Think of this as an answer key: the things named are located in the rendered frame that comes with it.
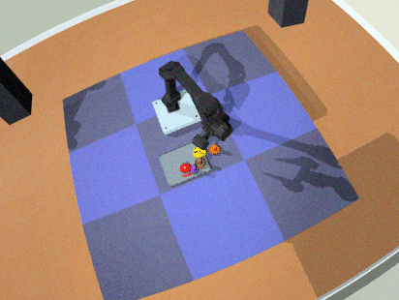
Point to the red gear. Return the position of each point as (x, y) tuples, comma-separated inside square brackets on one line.
[(182, 169)]

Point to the yellow gear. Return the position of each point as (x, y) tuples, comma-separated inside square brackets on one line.
[(197, 154)]

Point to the orange gear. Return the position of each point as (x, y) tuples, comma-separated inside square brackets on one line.
[(214, 149)]

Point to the brown gear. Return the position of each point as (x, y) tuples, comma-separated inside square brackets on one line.
[(200, 163)]

